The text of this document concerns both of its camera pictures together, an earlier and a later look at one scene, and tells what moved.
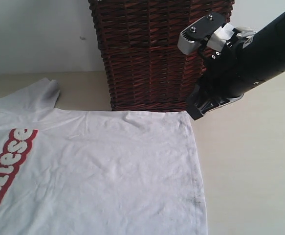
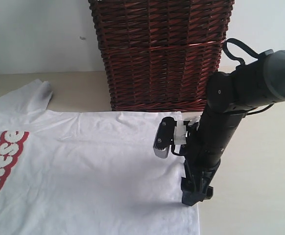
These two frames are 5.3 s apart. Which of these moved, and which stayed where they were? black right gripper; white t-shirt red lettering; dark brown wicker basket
Moved: black right gripper
Stayed: dark brown wicker basket; white t-shirt red lettering
